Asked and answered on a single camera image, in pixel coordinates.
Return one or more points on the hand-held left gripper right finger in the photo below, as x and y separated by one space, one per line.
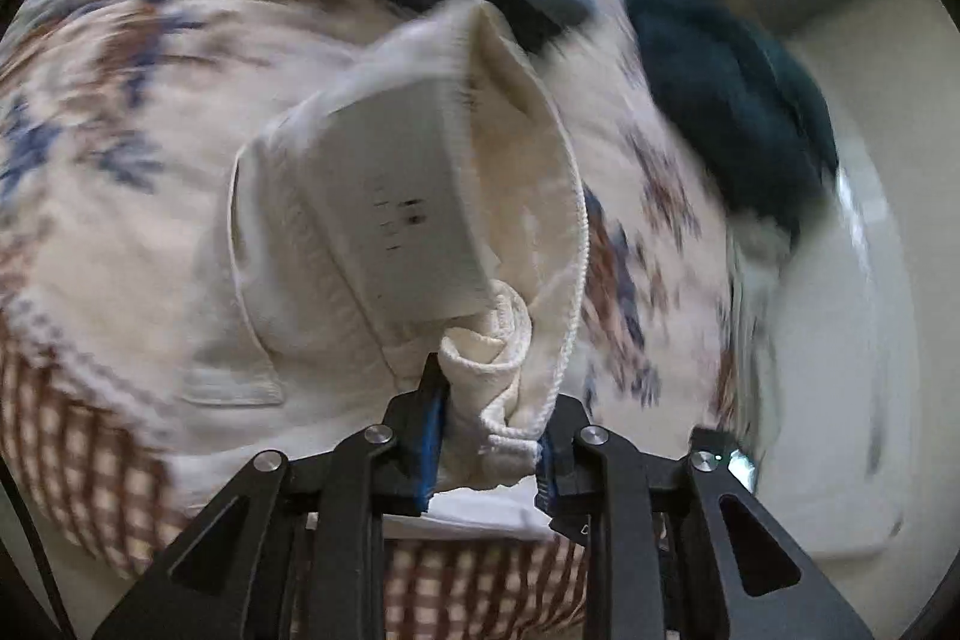
546 464

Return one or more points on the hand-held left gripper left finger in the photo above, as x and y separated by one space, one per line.
431 449

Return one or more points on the white pants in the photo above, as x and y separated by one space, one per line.
315 280

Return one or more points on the light green pants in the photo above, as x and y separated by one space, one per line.
754 310

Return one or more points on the white headboard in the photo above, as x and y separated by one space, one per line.
840 347

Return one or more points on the brown checkered bed sheet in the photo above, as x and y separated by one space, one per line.
82 460

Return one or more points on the dark teal duvet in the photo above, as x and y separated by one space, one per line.
720 100

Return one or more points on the floral blanket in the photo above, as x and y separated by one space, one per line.
135 85

